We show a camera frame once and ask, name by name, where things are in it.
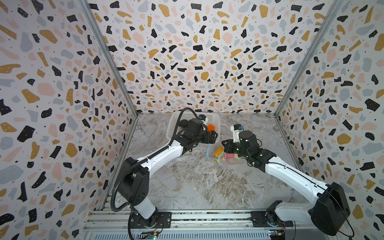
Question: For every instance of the aluminium right corner post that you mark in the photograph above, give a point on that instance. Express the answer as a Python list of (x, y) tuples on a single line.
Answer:
[(331, 15)]

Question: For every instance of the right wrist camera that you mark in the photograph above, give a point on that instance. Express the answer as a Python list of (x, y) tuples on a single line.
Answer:
[(236, 130)]

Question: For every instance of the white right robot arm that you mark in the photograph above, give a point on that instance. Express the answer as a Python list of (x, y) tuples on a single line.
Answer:
[(327, 208)]

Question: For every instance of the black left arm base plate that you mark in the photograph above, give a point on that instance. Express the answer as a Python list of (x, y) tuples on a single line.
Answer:
[(156, 220)]

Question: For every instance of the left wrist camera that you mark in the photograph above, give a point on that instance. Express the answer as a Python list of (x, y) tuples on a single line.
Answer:
[(202, 118)]

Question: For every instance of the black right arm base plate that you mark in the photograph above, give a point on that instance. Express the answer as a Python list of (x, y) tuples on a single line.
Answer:
[(267, 219)]

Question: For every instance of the aluminium corner post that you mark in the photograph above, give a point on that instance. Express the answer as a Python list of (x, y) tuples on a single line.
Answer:
[(84, 5), (331, 15)]

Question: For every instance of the aluminium left corner post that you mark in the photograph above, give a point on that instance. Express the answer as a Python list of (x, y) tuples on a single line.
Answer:
[(84, 5)]

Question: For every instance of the clear zip top bag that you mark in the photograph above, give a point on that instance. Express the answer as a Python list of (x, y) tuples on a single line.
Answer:
[(229, 148)]

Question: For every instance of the aluminium front rail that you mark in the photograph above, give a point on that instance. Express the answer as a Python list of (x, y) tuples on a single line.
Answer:
[(198, 225)]

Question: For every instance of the orange toy fruit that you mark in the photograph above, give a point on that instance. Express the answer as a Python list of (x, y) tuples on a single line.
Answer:
[(210, 127)]

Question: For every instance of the yellow toy lemon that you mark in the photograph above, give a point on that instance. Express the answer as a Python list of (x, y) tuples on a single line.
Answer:
[(219, 152)]

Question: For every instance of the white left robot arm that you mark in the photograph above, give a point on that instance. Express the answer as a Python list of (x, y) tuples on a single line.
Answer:
[(132, 185)]

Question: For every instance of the white plastic basket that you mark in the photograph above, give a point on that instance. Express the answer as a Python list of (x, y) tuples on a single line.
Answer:
[(211, 119)]

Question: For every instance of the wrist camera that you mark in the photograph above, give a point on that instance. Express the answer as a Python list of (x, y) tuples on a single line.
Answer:
[(202, 118), (236, 130)]

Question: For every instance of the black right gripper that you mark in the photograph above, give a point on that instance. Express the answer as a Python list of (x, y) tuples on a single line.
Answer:
[(227, 144)]

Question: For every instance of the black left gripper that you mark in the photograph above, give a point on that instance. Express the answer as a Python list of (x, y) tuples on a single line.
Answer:
[(212, 138)]

